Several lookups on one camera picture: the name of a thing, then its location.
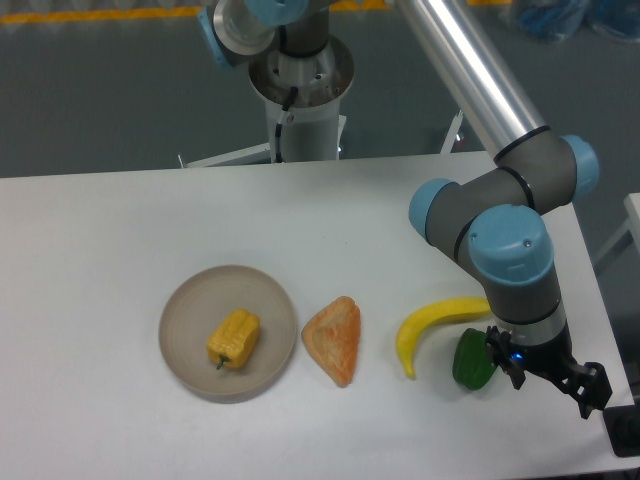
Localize yellow toy bell pepper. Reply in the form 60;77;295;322
206;309;261;370

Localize white metal frame bracket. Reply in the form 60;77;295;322
440;110;464;155

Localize beige round plate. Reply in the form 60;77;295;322
158;265;297;403

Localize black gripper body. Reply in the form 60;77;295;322
499;327;575;388

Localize black box at table edge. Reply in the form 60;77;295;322
603;405;639;458

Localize orange toy toast slice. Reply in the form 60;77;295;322
301;296;361;388

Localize blue plastic bags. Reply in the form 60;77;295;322
509;0;639;43

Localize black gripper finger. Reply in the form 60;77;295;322
554;362;612;419
484;326;526;390

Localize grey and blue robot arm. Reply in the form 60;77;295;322
198;1;612;417

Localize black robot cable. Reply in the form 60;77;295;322
273;85;300;164

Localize yellow toy banana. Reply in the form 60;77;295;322
395;296;492;380

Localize white furniture edge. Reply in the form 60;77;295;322
592;193;639;276

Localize green toy bell pepper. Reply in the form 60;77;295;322
452;328;496;391

